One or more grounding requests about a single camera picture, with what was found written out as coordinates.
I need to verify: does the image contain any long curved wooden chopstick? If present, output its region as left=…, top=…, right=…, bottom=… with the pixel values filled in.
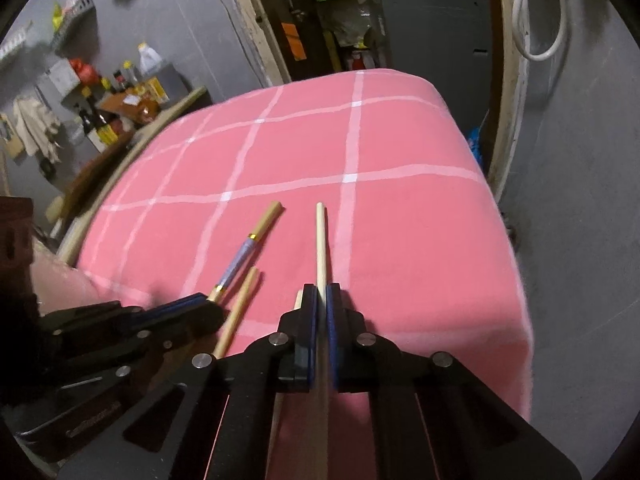
left=312, top=203, right=329, bottom=479

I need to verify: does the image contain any short plain wooden chopstick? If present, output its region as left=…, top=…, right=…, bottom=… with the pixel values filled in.
left=213, top=266, right=260, bottom=360

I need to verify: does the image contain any purple banded wooden chopstick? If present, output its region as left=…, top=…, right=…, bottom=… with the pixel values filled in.
left=207, top=200, right=283, bottom=302

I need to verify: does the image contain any pink checked tablecloth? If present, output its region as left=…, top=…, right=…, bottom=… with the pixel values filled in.
left=29, top=67, right=535, bottom=480

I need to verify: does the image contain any wooden side counter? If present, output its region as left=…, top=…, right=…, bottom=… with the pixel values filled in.
left=56, top=87, right=208, bottom=266

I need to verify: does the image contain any dark sauce bottle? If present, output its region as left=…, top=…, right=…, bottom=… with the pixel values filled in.
left=75, top=87, right=118, bottom=152

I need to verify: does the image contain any hanging white cloth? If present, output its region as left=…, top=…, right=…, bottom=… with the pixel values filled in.
left=13, top=96, right=62, bottom=164

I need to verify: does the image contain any white plastic jug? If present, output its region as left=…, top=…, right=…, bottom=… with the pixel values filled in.
left=138, top=42, right=163, bottom=74

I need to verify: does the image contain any red plastic bag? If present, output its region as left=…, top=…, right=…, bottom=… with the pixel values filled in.
left=68, top=58, right=101, bottom=87

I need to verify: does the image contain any dark grey cabinet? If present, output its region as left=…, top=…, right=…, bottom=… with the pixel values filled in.
left=381, top=0, right=492, bottom=133

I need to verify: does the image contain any wire wall shelf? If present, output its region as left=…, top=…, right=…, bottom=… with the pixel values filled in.
left=52, top=0, right=93, bottom=32

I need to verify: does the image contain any wooden door frame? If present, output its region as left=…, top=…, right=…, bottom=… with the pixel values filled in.
left=234, top=0, right=527, bottom=197

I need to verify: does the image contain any white flexible hose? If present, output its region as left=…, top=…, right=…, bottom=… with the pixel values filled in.
left=510, top=0, right=569, bottom=63

